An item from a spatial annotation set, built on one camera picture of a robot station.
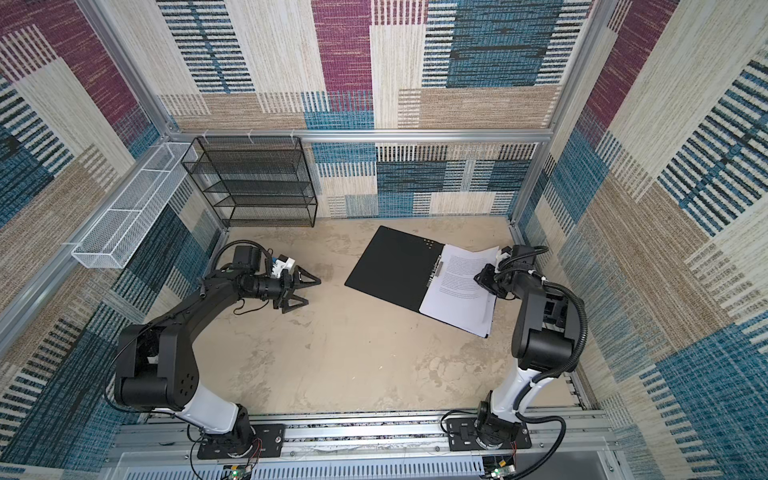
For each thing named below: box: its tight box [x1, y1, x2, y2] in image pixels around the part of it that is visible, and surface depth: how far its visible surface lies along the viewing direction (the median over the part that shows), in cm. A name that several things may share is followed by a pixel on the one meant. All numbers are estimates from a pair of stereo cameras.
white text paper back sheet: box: [419, 244, 499, 338], surface depth 101 cm
